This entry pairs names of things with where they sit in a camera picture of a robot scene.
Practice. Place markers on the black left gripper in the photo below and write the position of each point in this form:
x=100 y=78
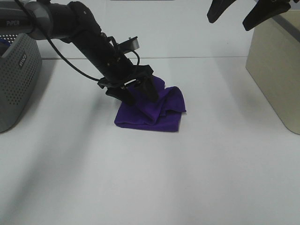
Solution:
x=122 y=71

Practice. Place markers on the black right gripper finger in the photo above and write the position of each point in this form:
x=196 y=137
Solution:
x=264 y=10
x=217 y=8

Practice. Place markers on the purple towel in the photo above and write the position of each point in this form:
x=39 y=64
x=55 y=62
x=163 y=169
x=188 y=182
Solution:
x=163 y=115

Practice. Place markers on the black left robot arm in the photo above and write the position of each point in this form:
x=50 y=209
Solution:
x=75 y=23

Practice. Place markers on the beige storage bin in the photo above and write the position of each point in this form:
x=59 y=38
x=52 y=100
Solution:
x=274 y=63

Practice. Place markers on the grey perforated plastic basket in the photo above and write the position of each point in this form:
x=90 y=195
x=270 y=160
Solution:
x=19 y=72

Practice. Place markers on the dark cloth in basket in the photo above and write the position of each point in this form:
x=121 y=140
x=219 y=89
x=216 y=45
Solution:
x=5 y=47

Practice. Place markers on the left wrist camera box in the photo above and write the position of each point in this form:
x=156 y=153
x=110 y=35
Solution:
x=129 y=45

